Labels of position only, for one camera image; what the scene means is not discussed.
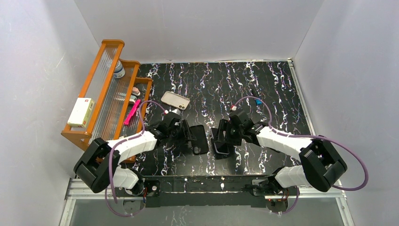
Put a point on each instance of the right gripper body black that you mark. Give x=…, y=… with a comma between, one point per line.
x=224, y=132

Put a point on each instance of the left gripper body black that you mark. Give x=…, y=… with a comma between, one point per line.
x=186, y=132

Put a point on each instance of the black phone case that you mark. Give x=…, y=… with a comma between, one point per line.
x=199, y=143

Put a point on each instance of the black smartphone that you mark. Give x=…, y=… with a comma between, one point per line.
x=221, y=148

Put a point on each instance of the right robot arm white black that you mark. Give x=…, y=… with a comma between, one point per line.
x=321, y=164

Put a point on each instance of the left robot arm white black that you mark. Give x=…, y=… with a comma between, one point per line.
x=99, y=166

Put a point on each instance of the beige phone case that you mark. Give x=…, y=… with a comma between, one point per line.
x=175, y=100

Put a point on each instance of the blue black marker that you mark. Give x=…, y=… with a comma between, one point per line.
x=256, y=96

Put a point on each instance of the small pink white item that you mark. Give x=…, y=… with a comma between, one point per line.
x=135, y=91

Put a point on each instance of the orange wooden shelf rack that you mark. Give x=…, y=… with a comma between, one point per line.
x=111, y=97

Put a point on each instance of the white blue bottle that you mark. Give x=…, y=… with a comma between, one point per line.
x=119, y=70

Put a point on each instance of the white red box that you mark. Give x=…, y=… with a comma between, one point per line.
x=81, y=112

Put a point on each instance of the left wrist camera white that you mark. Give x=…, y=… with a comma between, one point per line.
x=176, y=111

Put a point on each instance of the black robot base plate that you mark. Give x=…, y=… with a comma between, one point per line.
x=254, y=191

